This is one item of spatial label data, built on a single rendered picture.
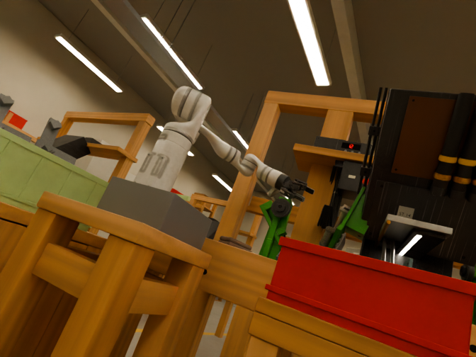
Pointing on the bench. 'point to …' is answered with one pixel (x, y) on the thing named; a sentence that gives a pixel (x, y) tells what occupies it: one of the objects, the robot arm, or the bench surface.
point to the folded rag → (234, 243)
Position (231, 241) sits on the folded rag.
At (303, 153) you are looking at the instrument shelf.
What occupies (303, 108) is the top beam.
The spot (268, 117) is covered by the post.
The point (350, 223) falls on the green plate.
